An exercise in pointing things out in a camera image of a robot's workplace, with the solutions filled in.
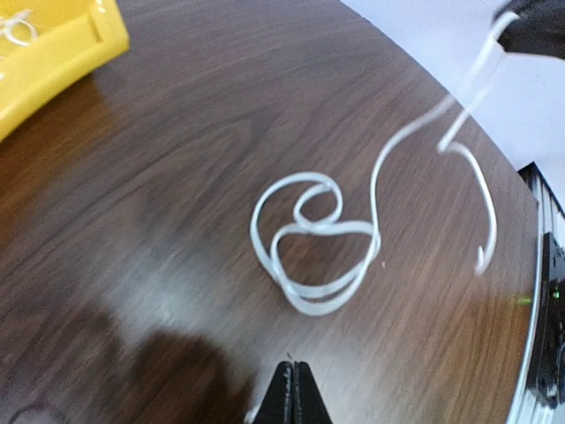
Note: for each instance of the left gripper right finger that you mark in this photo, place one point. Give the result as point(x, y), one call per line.
point(308, 406)

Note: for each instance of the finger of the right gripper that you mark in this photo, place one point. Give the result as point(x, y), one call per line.
point(539, 30)

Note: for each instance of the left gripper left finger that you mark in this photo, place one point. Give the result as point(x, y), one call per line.
point(277, 404)

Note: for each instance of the yellow three-compartment bin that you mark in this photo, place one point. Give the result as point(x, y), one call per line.
point(46, 46)

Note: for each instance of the aluminium front rail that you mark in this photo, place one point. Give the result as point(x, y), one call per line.
point(525, 408)

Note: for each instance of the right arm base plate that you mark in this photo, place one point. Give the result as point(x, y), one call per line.
point(546, 374)

